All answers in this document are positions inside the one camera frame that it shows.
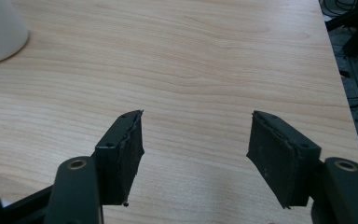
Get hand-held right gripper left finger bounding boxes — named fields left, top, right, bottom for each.
left=91, top=109, right=145, bottom=208

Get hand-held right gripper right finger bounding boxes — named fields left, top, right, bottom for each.
left=245, top=109, right=323, bottom=210

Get black metal stand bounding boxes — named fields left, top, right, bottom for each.
left=324, top=0, right=358, bottom=59

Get black cable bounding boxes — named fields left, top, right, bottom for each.
left=319, top=0, right=358, bottom=18

